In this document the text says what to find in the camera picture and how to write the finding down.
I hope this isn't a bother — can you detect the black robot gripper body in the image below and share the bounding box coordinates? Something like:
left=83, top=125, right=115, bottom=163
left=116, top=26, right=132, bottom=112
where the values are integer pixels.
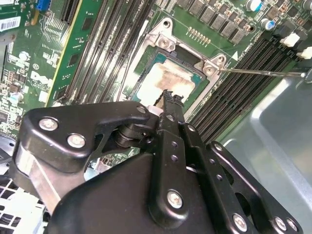
left=46, top=153, right=234, bottom=234

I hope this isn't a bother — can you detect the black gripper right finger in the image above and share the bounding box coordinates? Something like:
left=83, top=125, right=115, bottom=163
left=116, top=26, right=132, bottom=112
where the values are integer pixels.
left=173, top=94, right=305, bottom=234

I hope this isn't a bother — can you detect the silver square CPU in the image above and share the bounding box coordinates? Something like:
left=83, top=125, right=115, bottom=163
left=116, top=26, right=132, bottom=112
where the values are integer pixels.
left=122, top=54, right=205, bottom=115

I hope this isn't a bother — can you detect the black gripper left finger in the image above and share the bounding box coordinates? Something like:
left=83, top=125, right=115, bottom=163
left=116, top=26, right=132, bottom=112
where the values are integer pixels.
left=9, top=89, right=191, bottom=222

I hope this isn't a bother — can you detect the thin wire locking lever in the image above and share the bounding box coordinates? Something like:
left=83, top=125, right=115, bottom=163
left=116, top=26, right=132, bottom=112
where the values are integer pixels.
left=218, top=69, right=312, bottom=78

